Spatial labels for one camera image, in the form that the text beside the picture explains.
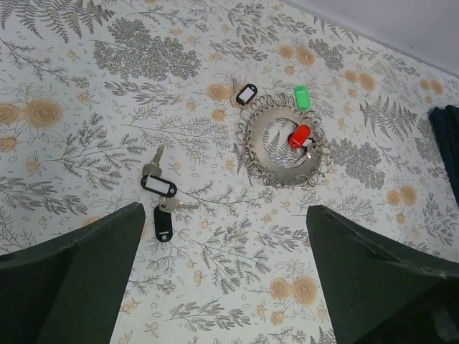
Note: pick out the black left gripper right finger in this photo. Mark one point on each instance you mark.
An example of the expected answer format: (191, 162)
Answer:
(378, 290)

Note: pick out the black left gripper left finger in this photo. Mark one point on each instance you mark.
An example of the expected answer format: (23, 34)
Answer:
(69, 289)

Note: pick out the large metal keyring disc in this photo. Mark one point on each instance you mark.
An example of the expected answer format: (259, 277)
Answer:
(262, 147)

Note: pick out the key with black white tag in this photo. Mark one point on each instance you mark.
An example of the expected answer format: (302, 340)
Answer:
(151, 179)

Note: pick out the red key tag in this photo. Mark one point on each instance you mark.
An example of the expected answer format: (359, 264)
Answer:
(297, 139)

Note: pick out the dark blue folded cloth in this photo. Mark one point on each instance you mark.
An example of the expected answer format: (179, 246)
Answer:
(444, 124)

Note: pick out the green key tag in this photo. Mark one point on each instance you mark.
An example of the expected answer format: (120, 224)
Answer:
(302, 98)

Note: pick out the key with black-white tag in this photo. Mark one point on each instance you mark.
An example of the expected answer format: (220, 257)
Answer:
(243, 97)

